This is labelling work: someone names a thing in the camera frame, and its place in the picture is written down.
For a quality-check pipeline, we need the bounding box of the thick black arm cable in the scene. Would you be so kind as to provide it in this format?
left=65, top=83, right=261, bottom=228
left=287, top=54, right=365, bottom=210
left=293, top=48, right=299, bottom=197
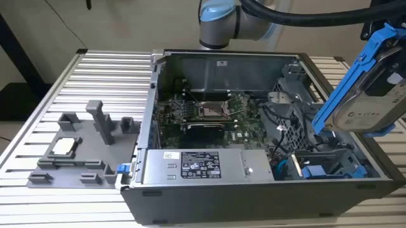
left=238, top=0, right=406, bottom=27

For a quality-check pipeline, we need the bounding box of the green motherboard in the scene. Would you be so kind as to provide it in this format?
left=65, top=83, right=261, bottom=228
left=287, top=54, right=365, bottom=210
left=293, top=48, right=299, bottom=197
left=156, top=92, right=269, bottom=151

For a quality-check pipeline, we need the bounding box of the blue plastic bay bracket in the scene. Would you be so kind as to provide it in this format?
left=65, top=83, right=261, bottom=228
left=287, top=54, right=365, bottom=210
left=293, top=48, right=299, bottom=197
left=300, top=164, right=368, bottom=180

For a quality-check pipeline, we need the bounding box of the socket cover metal frame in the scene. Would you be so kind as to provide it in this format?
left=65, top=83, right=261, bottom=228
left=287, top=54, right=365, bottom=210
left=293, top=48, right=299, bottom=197
left=222, top=93, right=246, bottom=117

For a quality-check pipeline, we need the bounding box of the black graphics card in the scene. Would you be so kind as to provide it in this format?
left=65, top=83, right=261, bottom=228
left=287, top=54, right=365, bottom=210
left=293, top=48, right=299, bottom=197
left=182, top=122, right=226, bottom=148

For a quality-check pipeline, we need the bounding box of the thin locking lever wire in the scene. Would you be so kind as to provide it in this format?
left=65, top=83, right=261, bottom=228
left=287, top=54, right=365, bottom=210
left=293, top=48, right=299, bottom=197
left=182, top=88, right=201, bottom=105

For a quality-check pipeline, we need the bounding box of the CPU socket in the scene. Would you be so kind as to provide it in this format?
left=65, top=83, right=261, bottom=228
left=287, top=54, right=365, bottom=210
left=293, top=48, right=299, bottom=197
left=193, top=100, right=232, bottom=119

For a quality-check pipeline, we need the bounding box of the black open PC case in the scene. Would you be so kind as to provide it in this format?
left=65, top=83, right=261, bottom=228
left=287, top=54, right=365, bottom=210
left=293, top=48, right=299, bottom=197
left=118, top=48, right=406, bottom=225

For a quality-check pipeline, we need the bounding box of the grey metal disk bay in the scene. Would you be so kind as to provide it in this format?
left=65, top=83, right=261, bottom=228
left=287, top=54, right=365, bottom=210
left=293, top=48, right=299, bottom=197
left=257, top=77, right=333, bottom=152

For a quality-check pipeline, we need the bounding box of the grey plastic parts rack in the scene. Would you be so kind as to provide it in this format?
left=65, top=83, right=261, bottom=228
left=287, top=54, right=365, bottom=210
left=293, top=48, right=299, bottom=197
left=26, top=99, right=141, bottom=190

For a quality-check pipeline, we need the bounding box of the thin black wall cable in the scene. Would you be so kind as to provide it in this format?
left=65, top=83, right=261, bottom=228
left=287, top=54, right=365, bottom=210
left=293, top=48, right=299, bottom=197
left=42, top=0, right=88, bottom=49

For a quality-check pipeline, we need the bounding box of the black disk wire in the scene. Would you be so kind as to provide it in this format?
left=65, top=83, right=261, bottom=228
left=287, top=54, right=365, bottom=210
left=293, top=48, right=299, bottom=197
left=271, top=139, right=288, bottom=154

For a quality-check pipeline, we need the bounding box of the blue disk wire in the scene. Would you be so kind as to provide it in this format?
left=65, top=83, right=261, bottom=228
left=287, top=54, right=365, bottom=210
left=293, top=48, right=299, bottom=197
left=273, top=158, right=288, bottom=180

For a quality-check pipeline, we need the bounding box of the silver CPU chip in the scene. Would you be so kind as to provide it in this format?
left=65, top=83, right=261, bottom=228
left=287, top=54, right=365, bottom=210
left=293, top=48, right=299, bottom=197
left=50, top=138, right=77, bottom=155

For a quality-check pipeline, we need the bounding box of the dark metal drive cover plate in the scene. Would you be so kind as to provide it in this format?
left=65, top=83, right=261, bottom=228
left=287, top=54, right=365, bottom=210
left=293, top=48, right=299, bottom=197
left=157, top=56, right=283, bottom=95

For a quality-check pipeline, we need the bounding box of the hard disk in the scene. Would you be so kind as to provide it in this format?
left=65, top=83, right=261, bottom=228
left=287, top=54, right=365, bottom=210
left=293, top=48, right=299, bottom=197
left=311, top=22, right=406, bottom=139

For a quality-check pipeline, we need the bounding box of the silver power supply unit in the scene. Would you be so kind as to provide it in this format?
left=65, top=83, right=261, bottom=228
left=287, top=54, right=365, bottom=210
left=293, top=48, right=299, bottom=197
left=140, top=149, right=275, bottom=185

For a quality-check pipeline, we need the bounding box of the black desk furniture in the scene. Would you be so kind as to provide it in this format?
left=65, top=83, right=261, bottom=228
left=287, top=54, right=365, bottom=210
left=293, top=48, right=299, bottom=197
left=0, top=13, right=53, bottom=122

